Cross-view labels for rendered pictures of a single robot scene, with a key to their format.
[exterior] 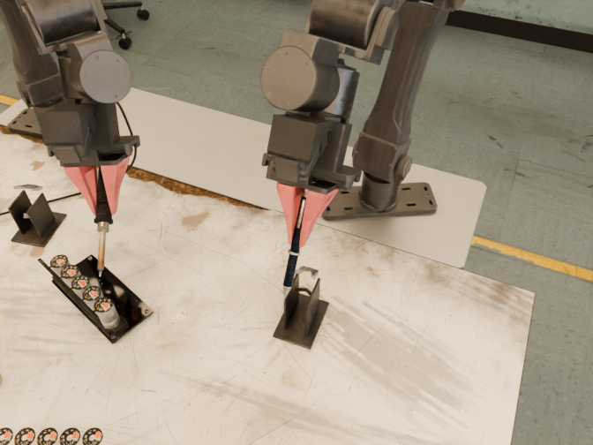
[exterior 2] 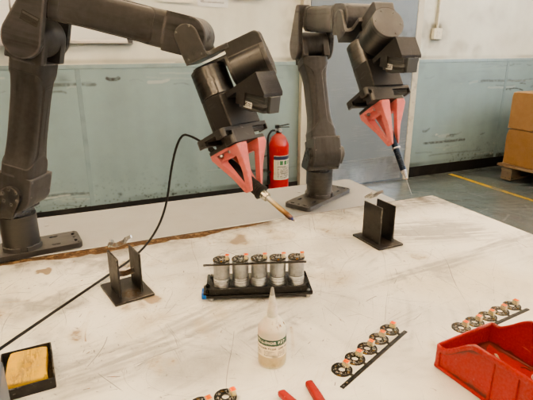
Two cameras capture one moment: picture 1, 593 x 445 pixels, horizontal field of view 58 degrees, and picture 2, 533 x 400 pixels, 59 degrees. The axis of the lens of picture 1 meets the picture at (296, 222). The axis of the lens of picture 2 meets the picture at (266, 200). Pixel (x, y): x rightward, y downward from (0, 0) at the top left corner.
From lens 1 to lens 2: 0.83 m
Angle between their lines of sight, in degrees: 48
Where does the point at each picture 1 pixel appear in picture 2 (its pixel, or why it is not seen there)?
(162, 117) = (112, 218)
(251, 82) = not seen: outside the picture
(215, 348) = (364, 267)
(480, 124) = not seen: hidden behind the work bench
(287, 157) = (411, 56)
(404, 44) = (317, 78)
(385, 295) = not seen: hidden behind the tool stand
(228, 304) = (333, 253)
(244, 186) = (239, 219)
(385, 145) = (331, 137)
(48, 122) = (262, 78)
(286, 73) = (386, 20)
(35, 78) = (36, 175)
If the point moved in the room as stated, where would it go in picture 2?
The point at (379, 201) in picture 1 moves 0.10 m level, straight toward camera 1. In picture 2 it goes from (328, 188) to (358, 199)
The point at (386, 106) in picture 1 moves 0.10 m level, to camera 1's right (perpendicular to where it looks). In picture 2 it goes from (321, 115) to (345, 111)
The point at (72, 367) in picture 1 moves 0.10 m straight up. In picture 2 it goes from (309, 319) to (311, 253)
